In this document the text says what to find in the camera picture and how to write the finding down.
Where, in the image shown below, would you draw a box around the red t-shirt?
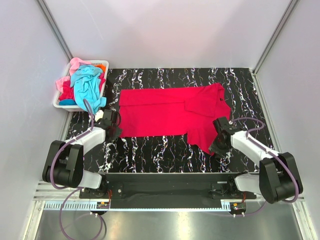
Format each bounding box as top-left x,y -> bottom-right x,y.
119,83 -> 231,154

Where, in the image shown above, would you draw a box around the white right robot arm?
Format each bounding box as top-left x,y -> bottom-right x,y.
209,117 -> 303,204

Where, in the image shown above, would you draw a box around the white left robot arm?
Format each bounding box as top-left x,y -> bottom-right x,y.
42,109 -> 122,198

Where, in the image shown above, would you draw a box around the white plastic laundry basket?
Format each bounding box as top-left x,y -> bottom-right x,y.
53,60 -> 109,112

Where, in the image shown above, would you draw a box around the light blue t-shirt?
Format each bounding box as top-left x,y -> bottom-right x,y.
56,64 -> 107,115

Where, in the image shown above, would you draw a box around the magenta t-shirt in basket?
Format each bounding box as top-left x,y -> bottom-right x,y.
59,75 -> 106,105

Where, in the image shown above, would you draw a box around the orange t-shirt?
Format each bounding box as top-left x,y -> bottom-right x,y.
93,64 -> 106,73

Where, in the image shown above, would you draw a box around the right electronics board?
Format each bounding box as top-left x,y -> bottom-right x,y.
232,202 -> 246,210

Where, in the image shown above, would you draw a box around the electronics board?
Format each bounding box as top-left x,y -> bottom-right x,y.
96,201 -> 110,209
232,202 -> 246,210

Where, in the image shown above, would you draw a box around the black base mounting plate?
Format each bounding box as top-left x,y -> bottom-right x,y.
79,173 -> 256,211

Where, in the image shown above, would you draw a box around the left electronics board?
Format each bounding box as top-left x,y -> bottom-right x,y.
96,201 -> 110,209

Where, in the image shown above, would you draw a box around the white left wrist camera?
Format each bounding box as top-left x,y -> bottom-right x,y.
94,109 -> 104,122

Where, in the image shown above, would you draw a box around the white slotted cable duct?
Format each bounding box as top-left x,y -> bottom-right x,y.
43,202 -> 233,211

